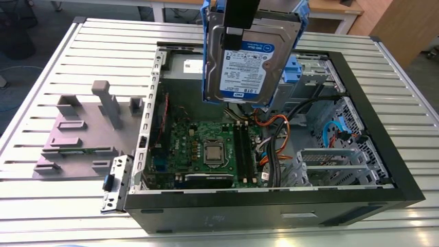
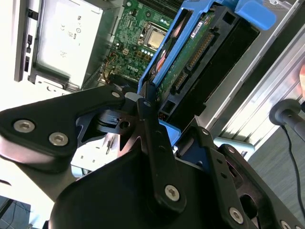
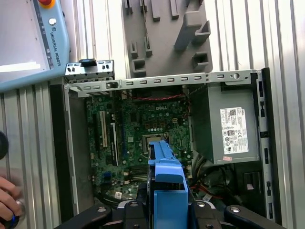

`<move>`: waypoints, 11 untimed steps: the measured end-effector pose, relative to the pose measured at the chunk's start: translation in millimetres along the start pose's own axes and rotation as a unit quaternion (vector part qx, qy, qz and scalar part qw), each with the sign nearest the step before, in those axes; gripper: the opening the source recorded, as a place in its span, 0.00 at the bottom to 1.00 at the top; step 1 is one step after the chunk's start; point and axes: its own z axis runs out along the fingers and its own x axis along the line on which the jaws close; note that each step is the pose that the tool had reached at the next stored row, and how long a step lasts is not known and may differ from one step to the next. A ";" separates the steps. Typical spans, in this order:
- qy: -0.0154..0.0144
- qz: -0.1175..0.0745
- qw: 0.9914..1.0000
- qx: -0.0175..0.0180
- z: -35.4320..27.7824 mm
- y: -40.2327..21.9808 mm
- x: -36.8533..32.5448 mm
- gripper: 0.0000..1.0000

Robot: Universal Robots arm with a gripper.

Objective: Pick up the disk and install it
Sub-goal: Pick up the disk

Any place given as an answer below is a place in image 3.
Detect black open PC case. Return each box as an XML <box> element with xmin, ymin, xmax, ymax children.
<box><xmin>49</xmin><ymin>67</ymin><xmax>278</xmax><ymax>229</ymax></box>

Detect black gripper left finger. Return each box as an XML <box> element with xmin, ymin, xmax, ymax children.
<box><xmin>57</xmin><ymin>183</ymin><xmax>151</xmax><ymax>229</ymax></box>

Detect metal card retainer bracket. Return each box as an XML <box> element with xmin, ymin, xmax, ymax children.
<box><xmin>64</xmin><ymin>59</ymin><xmax>115</xmax><ymax>83</ymax></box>

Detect pale blue teach pendant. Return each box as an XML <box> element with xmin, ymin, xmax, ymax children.
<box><xmin>0</xmin><ymin>0</ymin><xmax>71</xmax><ymax>93</ymax></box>

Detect round black tool blue ring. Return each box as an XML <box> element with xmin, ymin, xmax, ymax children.
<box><xmin>0</xmin><ymin>198</ymin><xmax>26</xmax><ymax>229</ymax></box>

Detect yellow black power wires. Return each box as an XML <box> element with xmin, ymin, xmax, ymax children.
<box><xmin>192</xmin><ymin>152</ymin><xmax>209</xmax><ymax>178</ymax></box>

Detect orange wire bundle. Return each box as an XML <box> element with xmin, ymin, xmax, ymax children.
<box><xmin>190</xmin><ymin>183</ymin><xmax>224</xmax><ymax>200</ymax></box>

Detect green motherboard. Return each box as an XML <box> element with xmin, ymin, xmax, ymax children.
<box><xmin>85</xmin><ymin>92</ymin><xmax>193</xmax><ymax>208</ymax></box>

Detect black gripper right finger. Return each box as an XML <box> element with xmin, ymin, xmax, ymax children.
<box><xmin>189</xmin><ymin>187</ymin><xmax>286</xmax><ymax>229</ymax></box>

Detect hard disk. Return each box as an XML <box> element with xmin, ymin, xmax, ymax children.
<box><xmin>147</xmin><ymin>140</ymin><xmax>198</xmax><ymax>229</ymax></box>

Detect black RAM slot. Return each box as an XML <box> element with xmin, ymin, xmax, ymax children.
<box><xmin>128</xmin><ymin>172</ymin><xmax>148</xmax><ymax>180</ymax></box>
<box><xmin>128</xmin><ymin>166</ymin><xmax>148</xmax><ymax>173</ymax></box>

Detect grey power supply unit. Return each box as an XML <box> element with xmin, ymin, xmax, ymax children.
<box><xmin>190</xmin><ymin>83</ymin><xmax>262</xmax><ymax>165</ymax></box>

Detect thin multicoloured fan wire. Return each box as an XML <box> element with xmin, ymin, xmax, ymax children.
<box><xmin>182</xmin><ymin>99</ymin><xmax>193</xmax><ymax>117</ymax></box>

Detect black round object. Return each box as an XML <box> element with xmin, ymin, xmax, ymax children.
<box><xmin>0</xmin><ymin>131</ymin><xmax>10</xmax><ymax>160</ymax></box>

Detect red black twisted wire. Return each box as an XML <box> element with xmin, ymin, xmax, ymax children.
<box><xmin>131</xmin><ymin>93</ymin><xmax>189</xmax><ymax>101</ymax></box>

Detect grey parts rack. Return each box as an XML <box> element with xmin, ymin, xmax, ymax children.
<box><xmin>121</xmin><ymin>0</ymin><xmax>214</xmax><ymax>78</ymax></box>

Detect person's bare hand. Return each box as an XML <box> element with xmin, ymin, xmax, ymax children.
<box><xmin>0</xmin><ymin>176</ymin><xmax>24</xmax><ymax>223</ymax></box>

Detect CPU socket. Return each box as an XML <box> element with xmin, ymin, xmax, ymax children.
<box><xmin>142</xmin><ymin>133</ymin><xmax>169</xmax><ymax>159</ymax></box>

